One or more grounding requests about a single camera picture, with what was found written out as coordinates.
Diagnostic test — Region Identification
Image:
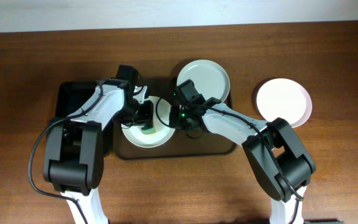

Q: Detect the white plate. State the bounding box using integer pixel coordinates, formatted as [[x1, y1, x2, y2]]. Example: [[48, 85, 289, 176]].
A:
[[255, 78, 313, 128], [121, 99, 175, 148], [177, 60, 230, 101]]

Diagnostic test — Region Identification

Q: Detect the green yellow scrub sponge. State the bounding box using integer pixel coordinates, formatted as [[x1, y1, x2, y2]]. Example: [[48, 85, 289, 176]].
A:
[[140, 124, 156, 135]]

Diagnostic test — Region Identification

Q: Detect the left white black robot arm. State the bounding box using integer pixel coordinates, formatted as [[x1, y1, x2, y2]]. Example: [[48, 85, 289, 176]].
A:
[[43, 82, 152, 223]]

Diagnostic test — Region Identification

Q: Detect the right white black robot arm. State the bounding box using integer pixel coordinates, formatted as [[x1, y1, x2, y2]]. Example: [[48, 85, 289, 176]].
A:
[[169, 98, 316, 223]]

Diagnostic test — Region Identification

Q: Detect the brown plastic serving tray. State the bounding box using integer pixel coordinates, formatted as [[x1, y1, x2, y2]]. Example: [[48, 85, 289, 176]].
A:
[[112, 77, 236, 160]]

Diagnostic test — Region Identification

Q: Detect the black rectangular water tray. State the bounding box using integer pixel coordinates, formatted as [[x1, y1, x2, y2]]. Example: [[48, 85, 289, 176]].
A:
[[54, 81, 114, 156]]

